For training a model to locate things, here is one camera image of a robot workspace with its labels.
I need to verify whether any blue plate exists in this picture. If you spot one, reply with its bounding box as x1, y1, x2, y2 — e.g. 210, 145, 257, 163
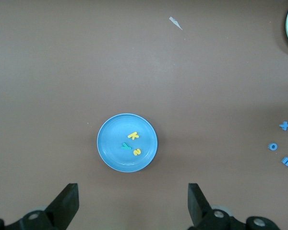
96, 113, 159, 173

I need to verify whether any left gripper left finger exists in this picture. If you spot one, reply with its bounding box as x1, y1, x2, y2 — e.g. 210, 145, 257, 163
0, 183, 80, 230

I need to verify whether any white paper scrap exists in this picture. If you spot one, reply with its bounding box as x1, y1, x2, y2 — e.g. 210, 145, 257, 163
168, 16, 183, 31

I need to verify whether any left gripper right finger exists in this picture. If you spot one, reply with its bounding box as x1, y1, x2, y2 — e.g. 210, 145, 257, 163
188, 183, 279, 230

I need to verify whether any brown table cover sheet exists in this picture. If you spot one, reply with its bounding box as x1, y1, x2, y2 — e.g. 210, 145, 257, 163
0, 0, 288, 230

